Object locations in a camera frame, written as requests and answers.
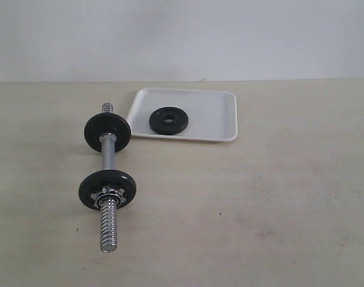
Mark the black weight plate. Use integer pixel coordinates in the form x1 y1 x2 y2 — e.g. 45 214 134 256
78 170 137 210
84 113 131 152
149 106 189 135

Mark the white plastic tray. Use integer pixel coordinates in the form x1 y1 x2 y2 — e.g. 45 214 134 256
126 88 238 142

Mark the chrome star collar nut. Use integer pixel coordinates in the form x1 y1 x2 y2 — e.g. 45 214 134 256
91 186 127 207

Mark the chrome threaded dumbbell bar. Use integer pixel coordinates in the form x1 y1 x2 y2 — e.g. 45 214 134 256
99 102 120 254

